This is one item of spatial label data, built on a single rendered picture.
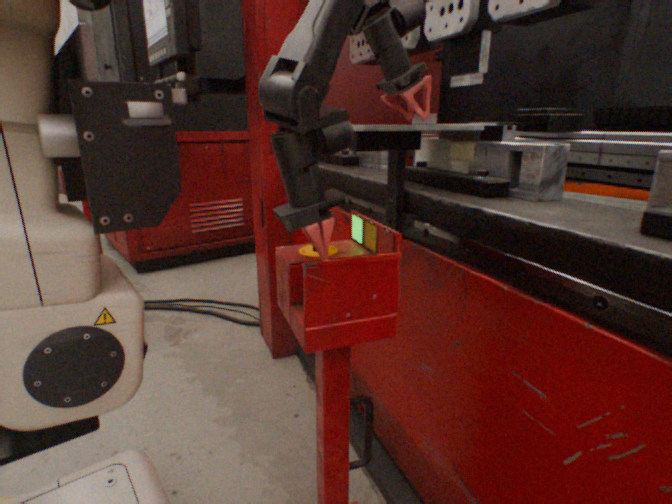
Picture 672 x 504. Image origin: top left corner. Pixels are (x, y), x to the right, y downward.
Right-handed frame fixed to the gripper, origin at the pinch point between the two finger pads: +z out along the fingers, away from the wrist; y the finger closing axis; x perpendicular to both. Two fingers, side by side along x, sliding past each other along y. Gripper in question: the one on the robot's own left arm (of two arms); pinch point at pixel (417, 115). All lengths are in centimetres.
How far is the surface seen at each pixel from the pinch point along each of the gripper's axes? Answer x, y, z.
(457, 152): -3.1, -3.5, 10.5
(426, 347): 27.0, -12.8, 37.4
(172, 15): 15, 96, -52
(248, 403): 77, 61, 71
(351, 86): -28, 84, 0
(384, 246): 26.1, -18.7, 9.1
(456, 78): -13.6, 2.4, -0.9
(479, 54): -14.6, -5.4, -4.4
